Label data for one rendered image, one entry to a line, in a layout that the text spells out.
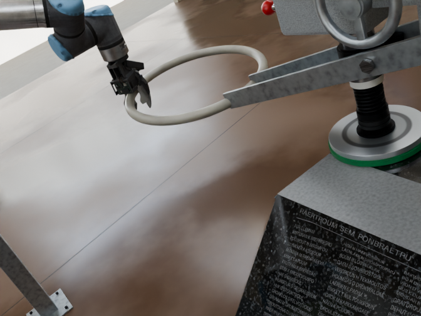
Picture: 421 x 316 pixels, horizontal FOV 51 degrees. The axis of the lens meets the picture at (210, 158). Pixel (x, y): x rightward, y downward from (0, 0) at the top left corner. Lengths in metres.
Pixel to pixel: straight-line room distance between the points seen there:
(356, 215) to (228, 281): 1.23
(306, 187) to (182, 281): 1.27
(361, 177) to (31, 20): 0.92
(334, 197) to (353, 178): 0.07
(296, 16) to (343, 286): 0.51
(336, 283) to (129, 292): 1.51
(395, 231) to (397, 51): 0.32
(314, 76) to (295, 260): 0.40
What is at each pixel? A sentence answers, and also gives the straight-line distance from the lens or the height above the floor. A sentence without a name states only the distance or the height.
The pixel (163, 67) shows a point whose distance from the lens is 1.67.
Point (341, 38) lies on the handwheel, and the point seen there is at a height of 1.16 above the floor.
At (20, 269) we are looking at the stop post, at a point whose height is 0.32.
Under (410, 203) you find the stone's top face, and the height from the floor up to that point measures 0.83.
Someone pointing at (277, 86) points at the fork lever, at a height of 0.99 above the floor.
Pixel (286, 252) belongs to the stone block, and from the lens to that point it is 0.96.
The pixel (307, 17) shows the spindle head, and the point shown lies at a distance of 0.88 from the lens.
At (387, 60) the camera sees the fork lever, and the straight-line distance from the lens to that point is 0.89.
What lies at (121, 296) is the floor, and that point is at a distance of 2.27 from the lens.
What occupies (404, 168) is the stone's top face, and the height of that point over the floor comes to 0.83.
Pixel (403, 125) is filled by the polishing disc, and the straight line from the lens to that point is 1.07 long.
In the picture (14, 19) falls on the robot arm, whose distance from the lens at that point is 1.32.
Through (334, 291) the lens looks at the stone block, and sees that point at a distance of 0.89.
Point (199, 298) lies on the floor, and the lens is 2.04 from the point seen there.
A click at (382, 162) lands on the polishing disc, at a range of 1.00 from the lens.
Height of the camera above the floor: 1.42
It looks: 29 degrees down
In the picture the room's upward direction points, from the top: 23 degrees counter-clockwise
